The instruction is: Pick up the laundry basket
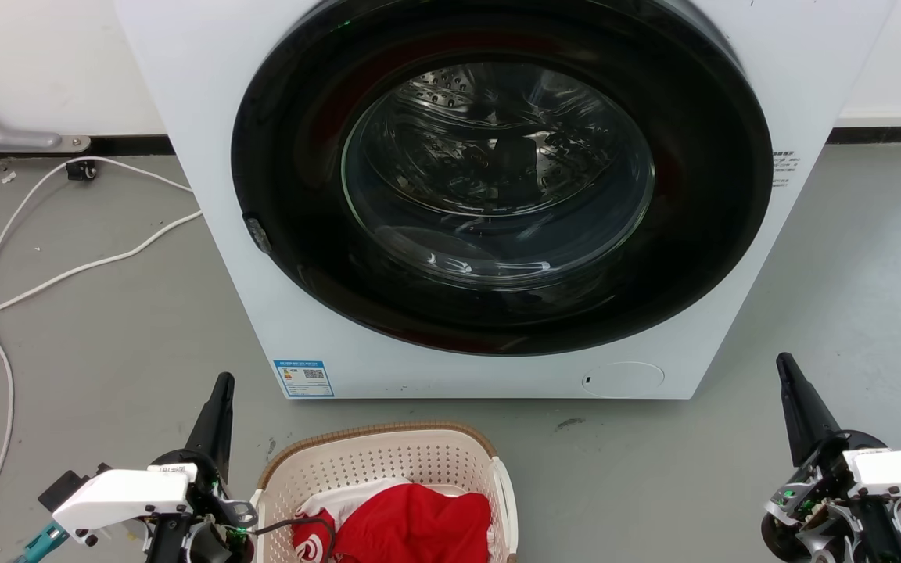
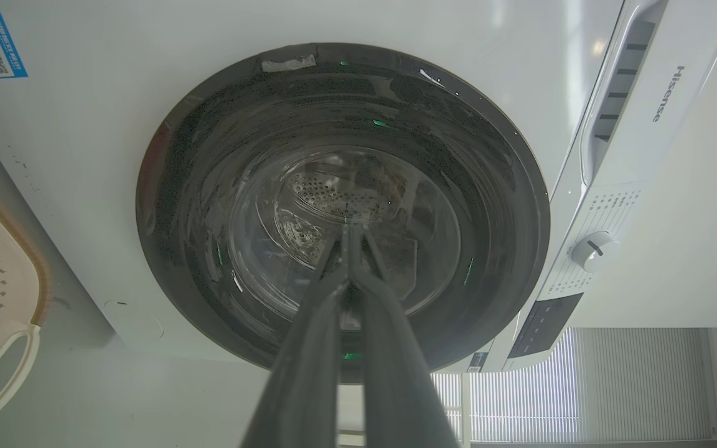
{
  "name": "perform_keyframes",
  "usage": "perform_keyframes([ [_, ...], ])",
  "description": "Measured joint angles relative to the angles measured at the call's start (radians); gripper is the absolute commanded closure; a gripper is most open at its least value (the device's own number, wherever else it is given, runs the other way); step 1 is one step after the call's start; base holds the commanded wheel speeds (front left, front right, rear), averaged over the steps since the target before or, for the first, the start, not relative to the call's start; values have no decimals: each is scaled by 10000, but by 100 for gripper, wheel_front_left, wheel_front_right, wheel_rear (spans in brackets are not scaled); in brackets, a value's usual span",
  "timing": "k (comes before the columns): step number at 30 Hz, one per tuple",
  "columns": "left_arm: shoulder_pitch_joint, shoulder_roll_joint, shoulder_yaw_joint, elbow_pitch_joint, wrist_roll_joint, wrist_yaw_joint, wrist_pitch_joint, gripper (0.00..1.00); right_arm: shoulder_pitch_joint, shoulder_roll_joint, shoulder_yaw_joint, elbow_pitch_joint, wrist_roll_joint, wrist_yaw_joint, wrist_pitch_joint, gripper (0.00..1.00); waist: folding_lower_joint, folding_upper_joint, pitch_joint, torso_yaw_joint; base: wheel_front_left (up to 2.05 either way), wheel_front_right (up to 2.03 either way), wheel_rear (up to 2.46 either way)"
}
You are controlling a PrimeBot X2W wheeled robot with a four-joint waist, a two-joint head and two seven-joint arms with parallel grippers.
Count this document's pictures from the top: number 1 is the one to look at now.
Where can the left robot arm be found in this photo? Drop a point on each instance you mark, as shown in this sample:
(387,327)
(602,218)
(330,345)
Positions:
(184,543)

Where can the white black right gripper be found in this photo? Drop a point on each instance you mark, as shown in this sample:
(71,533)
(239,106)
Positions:
(896,469)

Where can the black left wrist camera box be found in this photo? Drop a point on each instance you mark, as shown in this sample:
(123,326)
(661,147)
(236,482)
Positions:
(61,488)

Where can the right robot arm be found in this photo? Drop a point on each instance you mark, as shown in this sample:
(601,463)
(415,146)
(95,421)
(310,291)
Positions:
(881,536)

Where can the black plug on floor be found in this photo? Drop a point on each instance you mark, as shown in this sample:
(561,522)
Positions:
(81,169)

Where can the white front-load washing machine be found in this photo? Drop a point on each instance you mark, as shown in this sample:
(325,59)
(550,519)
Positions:
(184,117)

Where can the round white filter cover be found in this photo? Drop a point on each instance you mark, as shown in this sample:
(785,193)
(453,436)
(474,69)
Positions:
(624,379)

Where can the grey printed text label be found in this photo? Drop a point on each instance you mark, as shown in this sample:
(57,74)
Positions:
(785,167)

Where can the black round washer door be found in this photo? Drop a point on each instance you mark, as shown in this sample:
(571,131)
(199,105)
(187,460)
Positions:
(302,258)

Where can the teal connector part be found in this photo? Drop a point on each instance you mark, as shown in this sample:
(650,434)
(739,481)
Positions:
(40,541)

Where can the beige perforated laundry basket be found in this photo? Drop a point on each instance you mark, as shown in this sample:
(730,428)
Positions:
(388,461)

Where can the red garment with white logo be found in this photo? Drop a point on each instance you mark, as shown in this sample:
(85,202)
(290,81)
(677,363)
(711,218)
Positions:
(419,528)

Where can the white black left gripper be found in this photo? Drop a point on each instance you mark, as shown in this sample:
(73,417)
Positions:
(126,494)

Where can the blue energy label sticker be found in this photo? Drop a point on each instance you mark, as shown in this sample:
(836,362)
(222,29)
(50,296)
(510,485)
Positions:
(303,378)

